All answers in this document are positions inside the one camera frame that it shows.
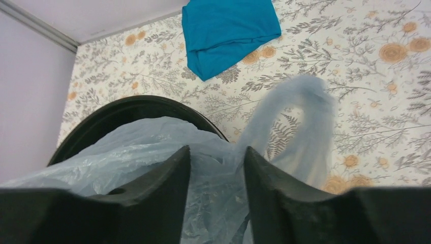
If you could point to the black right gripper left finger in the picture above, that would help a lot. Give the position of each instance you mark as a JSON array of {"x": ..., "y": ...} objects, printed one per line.
[{"x": 149, "y": 209}]

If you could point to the light blue plastic trash bag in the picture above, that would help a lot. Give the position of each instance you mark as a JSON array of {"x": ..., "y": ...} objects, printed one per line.
[{"x": 217, "y": 204}]

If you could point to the floral patterned table mat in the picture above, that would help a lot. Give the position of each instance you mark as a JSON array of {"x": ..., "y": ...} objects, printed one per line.
[{"x": 373, "y": 55}]

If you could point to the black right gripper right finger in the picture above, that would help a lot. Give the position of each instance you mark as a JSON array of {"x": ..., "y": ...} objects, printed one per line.
[{"x": 286, "y": 210}]

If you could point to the black plastic trash bin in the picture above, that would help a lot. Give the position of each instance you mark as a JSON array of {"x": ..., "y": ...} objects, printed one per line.
[{"x": 124, "y": 111}]

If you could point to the bright blue folded cloth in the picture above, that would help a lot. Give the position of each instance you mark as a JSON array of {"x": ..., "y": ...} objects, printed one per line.
[{"x": 219, "y": 34}]

